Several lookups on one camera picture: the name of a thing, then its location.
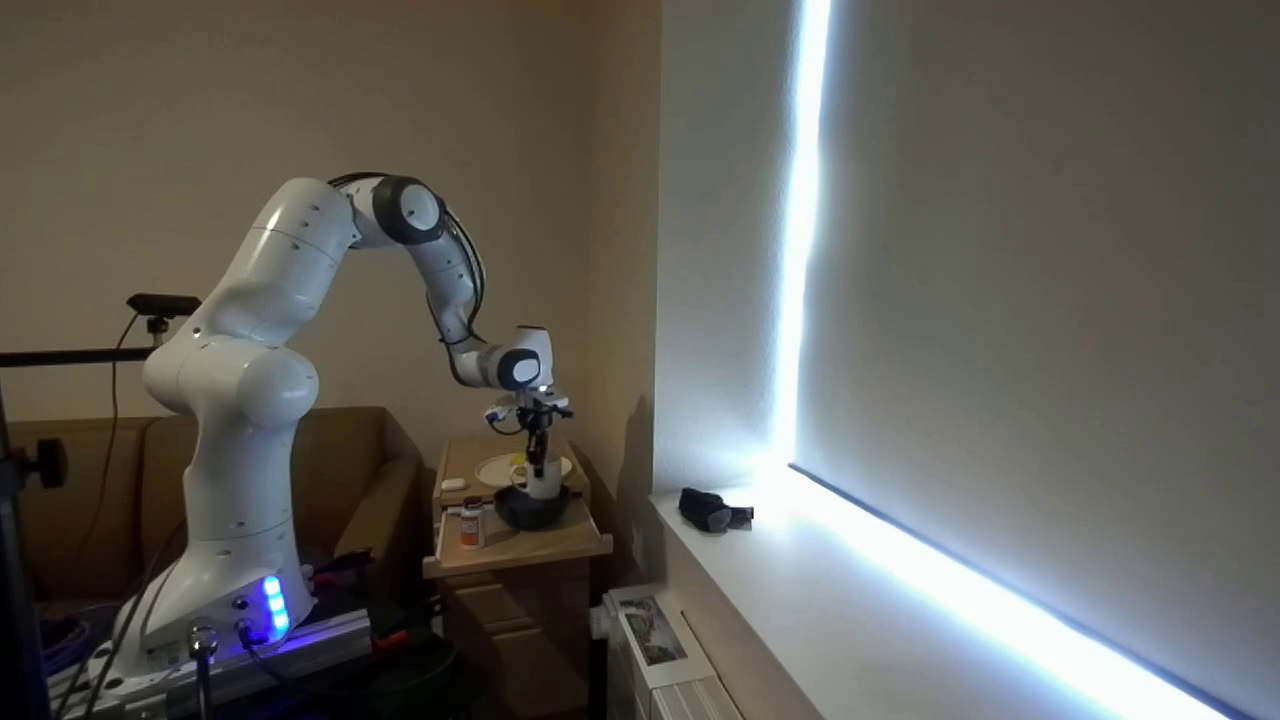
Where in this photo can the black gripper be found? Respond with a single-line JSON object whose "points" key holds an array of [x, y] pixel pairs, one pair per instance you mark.
{"points": [[531, 416]]}

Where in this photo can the white mug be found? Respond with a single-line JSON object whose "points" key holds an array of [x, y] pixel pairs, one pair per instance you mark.
{"points": [[535, 488]]}

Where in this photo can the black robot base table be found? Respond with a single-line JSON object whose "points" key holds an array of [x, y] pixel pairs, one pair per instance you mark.
{"points": [[218, 638]]}

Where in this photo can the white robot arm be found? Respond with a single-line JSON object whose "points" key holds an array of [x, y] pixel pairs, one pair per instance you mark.
{"points": [[235, 373]]}

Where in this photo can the black bowl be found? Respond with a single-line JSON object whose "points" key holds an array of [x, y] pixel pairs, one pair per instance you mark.
{"points": [[527, 515]]}

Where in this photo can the dark object on sill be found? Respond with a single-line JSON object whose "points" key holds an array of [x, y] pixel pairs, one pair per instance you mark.
{"points": [[713, 515]]}

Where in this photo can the white window sill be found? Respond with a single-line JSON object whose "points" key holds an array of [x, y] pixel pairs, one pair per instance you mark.
{"points": [[879, 624]]}

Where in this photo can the white window blind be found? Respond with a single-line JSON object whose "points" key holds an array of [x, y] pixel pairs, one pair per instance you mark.
{"points": [[1045, 308]]}

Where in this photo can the white plate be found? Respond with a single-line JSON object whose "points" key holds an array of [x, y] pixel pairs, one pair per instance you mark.
{"points": [[514, 470]]}

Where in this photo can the orange pill bottle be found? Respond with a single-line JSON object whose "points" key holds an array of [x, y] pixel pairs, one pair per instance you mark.
{"points": [[475, 529]]}

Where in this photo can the wooden side table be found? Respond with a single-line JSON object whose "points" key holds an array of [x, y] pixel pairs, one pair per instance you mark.
{"points": [[517, 607]]}

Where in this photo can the white radiator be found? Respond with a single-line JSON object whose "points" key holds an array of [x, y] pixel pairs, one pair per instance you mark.
{"points": [[658, 667]]}

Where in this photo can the brown armchair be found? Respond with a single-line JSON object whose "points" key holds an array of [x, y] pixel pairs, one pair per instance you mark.
{"points": [[357, 484]]}

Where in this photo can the black camera on stand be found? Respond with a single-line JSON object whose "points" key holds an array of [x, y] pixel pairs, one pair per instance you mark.
{"points": [[163, 308]]}

